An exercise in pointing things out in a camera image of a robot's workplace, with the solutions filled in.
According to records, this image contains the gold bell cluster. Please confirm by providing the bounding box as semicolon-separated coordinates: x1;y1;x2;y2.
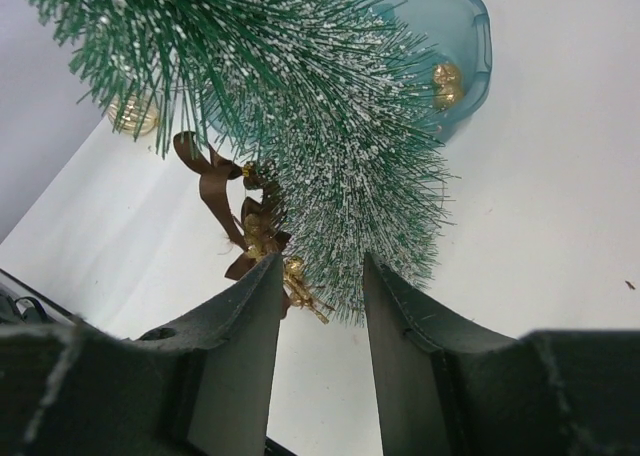
432;62;465;110

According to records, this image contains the small frosted christmas tree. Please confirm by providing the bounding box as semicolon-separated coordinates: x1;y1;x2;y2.
26;0;448;324

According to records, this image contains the brown ribbon ornament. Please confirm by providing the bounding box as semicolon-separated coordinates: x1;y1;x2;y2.
173;131;334;324

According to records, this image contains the silver gold bauble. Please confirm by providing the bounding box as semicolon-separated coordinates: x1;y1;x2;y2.
106;94;160;139

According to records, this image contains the teal plastic container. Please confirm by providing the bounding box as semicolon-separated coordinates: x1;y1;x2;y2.
200;0;492;154

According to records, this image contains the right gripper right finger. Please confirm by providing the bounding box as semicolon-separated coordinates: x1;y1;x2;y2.
363;255;639;455

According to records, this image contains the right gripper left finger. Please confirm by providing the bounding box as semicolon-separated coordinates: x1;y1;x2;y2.
1;255;284;455

